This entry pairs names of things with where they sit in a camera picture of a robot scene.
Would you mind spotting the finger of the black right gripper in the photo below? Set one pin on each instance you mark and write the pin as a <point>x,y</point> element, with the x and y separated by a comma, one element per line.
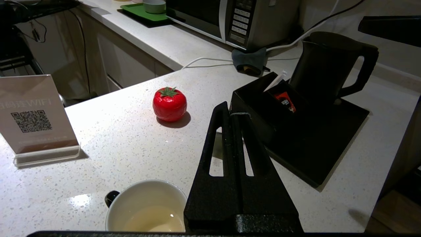
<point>401,31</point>

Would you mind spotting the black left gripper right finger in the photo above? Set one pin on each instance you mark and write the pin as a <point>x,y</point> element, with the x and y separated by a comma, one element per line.
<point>263,197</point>

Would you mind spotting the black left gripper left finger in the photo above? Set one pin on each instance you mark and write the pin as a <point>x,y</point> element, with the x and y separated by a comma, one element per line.
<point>210,197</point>

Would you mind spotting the black electric kettle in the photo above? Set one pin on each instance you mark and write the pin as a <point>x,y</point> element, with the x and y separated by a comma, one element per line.
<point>322,69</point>

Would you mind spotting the black mug white inside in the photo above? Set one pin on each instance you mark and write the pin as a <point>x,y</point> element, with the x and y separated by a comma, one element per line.
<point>148,210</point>

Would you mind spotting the large black tray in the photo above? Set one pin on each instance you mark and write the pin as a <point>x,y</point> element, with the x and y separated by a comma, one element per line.
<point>315,148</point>

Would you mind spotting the black compartment box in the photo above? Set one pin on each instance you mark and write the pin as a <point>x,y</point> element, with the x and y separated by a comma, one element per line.
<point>253,108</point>

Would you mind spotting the red coffee sachet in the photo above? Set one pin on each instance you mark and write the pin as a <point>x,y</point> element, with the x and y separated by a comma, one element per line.
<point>285,102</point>

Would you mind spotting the red tomato toy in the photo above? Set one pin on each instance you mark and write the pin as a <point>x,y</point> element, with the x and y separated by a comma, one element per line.
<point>169,105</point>

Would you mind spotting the white stick sachet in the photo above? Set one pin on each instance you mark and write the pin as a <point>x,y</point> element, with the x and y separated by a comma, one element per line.
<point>274,81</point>

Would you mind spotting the dark grey cloth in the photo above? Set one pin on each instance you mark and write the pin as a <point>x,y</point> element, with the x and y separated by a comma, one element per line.
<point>250,61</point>

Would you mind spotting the white kitchen cabinet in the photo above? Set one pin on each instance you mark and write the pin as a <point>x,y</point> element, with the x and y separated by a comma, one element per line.
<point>125,65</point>

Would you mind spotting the silver microwave oven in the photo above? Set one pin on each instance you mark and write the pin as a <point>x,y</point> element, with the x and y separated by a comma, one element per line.
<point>204,13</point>

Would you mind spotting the green tray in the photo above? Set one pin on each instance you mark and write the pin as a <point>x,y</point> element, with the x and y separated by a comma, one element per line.
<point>148,23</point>

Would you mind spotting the beige QR code sign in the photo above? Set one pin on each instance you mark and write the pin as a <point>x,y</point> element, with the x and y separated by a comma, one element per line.
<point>33,115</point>

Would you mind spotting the grey green bowl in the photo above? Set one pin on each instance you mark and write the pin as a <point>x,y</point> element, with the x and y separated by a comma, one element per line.
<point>154,6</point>

